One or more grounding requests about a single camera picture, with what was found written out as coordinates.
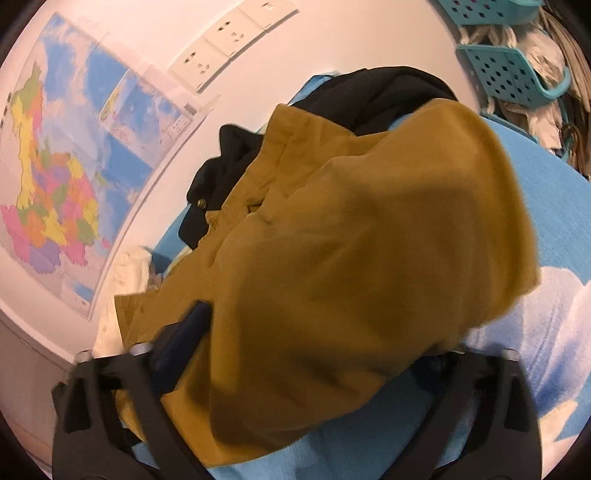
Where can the blue cloud printed blanket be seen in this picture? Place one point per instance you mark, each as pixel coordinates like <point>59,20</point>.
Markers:
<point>545,207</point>

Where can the teal perforated basket rack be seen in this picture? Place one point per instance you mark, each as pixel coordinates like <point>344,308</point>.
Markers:
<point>572,92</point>

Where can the white cloth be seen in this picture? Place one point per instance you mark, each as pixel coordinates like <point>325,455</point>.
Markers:
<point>127,277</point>

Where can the mustard yellow jacket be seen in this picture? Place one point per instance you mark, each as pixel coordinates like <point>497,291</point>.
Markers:
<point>369,240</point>

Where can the black jacket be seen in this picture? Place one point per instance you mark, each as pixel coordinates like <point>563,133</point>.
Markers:
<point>369,97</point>

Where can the grey door panel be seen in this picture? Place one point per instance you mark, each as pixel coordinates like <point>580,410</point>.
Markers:
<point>27,369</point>

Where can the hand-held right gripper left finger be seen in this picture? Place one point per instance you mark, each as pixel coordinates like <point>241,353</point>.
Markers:
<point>184,334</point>

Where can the white wall socket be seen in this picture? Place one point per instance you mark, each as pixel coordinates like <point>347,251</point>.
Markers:
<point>268,11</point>
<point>201,67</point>
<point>235,34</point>

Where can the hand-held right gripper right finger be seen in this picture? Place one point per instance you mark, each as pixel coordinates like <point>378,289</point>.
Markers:
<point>461,378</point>

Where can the colourful wall map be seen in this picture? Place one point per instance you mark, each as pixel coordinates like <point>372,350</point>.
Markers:
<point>69,175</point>

